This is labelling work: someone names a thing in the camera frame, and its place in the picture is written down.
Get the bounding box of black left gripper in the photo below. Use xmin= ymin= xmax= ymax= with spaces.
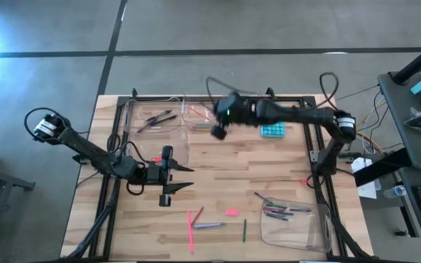
xmin=136 ymin=145 xmax=195 ymax=208

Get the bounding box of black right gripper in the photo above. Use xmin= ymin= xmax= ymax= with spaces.
xmin=210 ymin=91 xmax=258 ymax=142

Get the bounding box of purple crayon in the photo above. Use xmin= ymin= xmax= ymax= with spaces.
xmin=253 ymin=191 xmax=274 ymax=205

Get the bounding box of clear plastic bin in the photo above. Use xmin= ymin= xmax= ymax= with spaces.
xmin=181 ymin=94 xmax=240 ymax=132
xmin=122 ymin=97 xmax=184 ymax=138
xmin=129 ymin=128 xmax=191 ymax=168
xmin=259 ymin=197 xmax=333 ymax=254

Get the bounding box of teal calculator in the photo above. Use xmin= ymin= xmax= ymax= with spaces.
xmin=259 ymin=121 xmax=287 ymax=139

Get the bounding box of pink pencil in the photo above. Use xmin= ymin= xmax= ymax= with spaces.
xmin=186 ymin=210 xmax=195 ymax=254

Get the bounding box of translucent grey pen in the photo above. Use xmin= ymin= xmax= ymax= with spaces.
xmin=192 ymin=221 xmax=227 ymax=230

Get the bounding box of black stand foot bar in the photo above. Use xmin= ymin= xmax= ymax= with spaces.
xmin=352 ymin=148 xmax=411 ymax=188

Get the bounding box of white paper sheet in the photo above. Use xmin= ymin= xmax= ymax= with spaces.
xmin=349 ymin=156 xmax=379 ymax=200

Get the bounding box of clear water bottle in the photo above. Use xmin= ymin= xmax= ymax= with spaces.
xmin=383 ymin=184 xmax=408 ymax=199

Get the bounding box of grey desk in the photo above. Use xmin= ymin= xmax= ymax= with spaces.
xmin=376 ymin=69 xmax=421 ymax=262

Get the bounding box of black pole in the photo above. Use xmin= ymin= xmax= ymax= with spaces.
xmin=392 ymin=35 xmax=421 ymax=85

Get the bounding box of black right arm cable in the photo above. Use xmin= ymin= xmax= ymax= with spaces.
xmin=205 ymin=72 xmax=340 ymax=110

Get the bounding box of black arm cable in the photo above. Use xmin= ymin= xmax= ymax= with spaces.
xmin=205 ymin=72 xmax=340 ymax=110
xmin=23 ymin=106 xmax=149 ymax=197

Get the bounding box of thin grey cable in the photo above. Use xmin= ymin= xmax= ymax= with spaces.
xmin=335 ymin=84 xmax=380 ymax=102

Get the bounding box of yellow cable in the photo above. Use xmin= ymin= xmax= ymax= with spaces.
xmin=356 ymin=100 xmax=386 ymax=153

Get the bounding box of black floor cable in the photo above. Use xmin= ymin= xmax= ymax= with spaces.
xmin=369 ymin=90 xmax=411 ymax=147

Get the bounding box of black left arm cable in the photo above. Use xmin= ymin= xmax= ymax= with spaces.
xmin=23 ymin=106 xmax=149 ymax=197

